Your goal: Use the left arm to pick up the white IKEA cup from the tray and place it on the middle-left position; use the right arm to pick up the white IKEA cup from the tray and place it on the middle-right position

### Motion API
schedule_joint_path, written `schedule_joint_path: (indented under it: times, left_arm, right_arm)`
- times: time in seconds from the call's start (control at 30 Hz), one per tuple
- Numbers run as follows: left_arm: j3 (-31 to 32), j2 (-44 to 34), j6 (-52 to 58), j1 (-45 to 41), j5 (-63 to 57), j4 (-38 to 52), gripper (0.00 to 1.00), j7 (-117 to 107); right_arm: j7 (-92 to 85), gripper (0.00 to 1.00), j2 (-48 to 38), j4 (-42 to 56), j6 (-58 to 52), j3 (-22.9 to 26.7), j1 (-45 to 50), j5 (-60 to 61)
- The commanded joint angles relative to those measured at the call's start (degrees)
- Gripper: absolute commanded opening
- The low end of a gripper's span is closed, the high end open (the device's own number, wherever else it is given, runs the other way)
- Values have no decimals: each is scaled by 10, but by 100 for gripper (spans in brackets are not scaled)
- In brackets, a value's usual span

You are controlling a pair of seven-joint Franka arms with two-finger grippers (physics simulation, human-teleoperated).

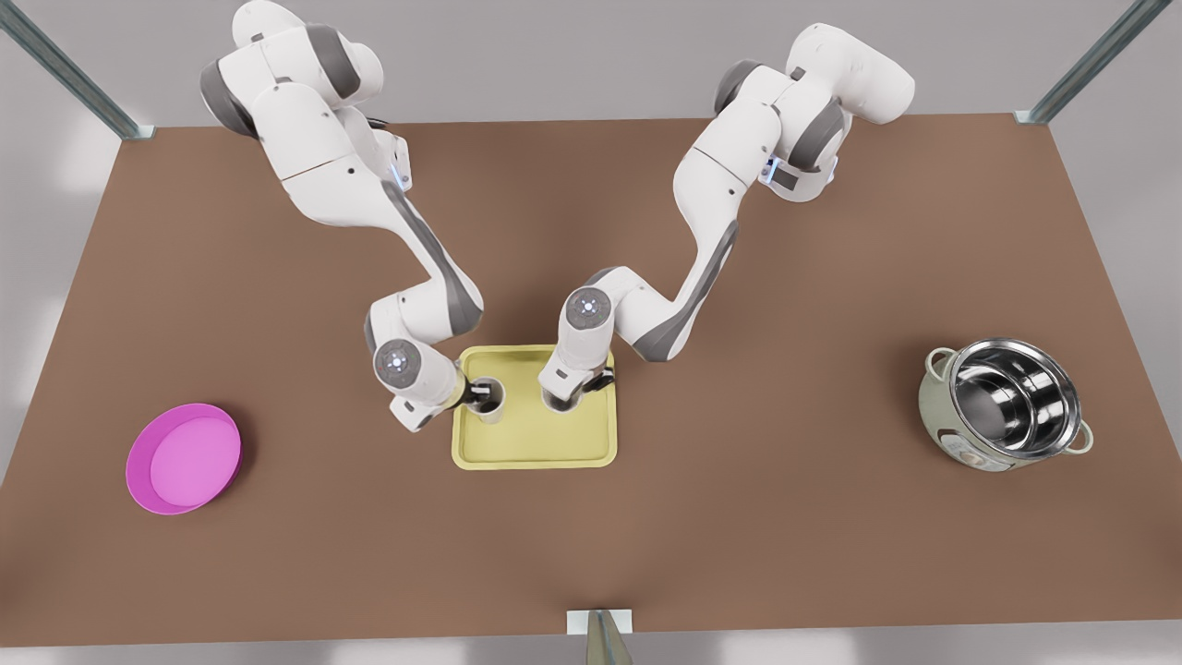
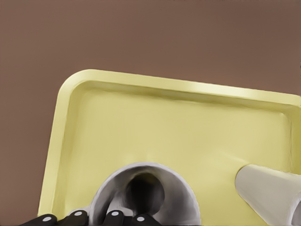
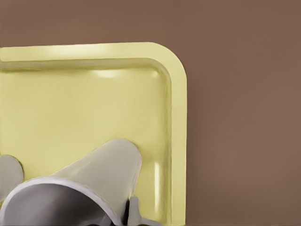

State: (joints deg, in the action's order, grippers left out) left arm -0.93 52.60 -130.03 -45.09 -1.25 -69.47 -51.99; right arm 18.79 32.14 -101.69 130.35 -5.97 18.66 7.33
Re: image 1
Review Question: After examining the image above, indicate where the yellow rectangular tray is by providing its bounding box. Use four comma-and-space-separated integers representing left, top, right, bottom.
451, 345, 619, 471

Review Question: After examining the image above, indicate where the pink round bowl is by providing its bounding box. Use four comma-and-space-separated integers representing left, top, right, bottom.
125, 403, 244, 516

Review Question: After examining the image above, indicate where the steel pot with pale body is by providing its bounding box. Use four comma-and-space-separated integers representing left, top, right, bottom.
918, 337, 1095, 474

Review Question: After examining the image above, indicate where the silver frame post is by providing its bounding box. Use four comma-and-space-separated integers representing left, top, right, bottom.
1013, 0, 1175, 127
564, 608, 635, 665
0, 0, 157, 142

